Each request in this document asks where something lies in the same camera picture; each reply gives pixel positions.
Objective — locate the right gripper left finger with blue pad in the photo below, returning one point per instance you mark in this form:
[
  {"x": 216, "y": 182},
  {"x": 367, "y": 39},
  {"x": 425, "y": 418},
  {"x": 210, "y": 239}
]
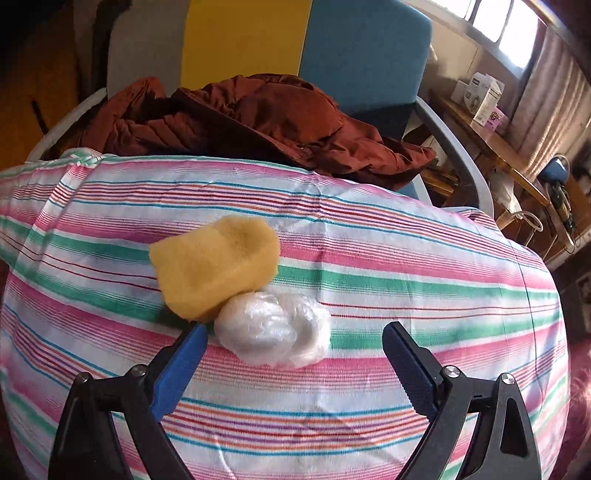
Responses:
[{"x": 172, "y": 369}]

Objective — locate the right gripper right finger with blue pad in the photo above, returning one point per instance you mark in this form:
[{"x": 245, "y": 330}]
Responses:
[{"x": 417, "y": 368}]

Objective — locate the yellow sponge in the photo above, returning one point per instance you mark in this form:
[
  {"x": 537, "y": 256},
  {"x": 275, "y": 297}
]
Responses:
[{"x": 199, "y": 271}]

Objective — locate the white plastic bag ball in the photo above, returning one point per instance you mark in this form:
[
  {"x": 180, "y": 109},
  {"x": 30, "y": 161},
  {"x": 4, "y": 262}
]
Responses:
[{"x": 282, "y": 331}]

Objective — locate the striped pink green bedspread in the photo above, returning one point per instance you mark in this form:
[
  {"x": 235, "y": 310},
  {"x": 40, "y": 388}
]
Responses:
[{"x": 81, "y": 295}]

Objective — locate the pink pillow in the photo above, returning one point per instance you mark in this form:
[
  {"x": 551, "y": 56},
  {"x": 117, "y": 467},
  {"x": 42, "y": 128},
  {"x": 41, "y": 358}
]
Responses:
[{"x": 573, "y": 461}]

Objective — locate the blue folding chair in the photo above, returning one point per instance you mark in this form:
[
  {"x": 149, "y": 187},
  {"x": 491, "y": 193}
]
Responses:
[{"x": 554, "y": 176}]

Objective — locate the wooden desk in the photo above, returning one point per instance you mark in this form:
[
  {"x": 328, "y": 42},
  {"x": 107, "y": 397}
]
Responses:
[{"x": 497, "y": 154}]

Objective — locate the dark red jacket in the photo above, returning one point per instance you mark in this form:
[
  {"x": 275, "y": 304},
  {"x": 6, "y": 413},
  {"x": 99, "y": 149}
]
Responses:
[{"x": 273, "y": 118}]

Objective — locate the white product box on desk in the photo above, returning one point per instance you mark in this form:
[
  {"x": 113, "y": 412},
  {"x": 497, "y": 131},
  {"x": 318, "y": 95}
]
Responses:
[{"x": 482, "y": 96}]

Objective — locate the pink window curtain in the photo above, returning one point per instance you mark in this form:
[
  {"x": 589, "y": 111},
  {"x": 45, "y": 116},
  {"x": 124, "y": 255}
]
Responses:
[{"x": 553, "y": 114}]

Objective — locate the orange wooden wardrobe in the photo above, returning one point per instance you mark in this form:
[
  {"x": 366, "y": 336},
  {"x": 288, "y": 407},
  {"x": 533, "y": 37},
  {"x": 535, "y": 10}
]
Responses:
[{"x": 39, "y": 73}]

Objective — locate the grey yellow blue armchair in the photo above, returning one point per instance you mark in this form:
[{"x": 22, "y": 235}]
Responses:
[{"x": 370, "y": 56}]

